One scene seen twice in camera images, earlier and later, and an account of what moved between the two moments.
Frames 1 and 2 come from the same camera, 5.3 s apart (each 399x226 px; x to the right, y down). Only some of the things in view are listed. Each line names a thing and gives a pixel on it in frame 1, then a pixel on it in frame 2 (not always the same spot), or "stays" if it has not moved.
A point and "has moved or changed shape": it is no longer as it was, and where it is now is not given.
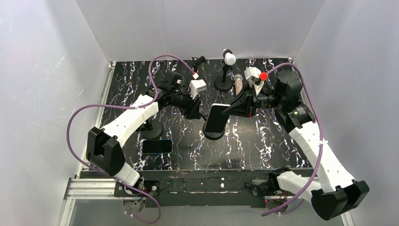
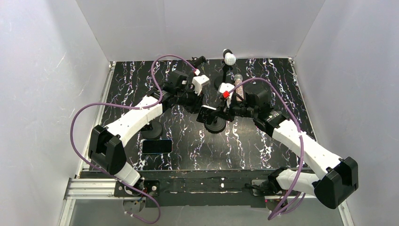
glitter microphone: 238,79 stays
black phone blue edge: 155,146 stays
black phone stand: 213,136 -> 217,126
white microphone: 230,58 stays
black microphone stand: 224,83 stays
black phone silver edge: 216,121 has moved or changed shape
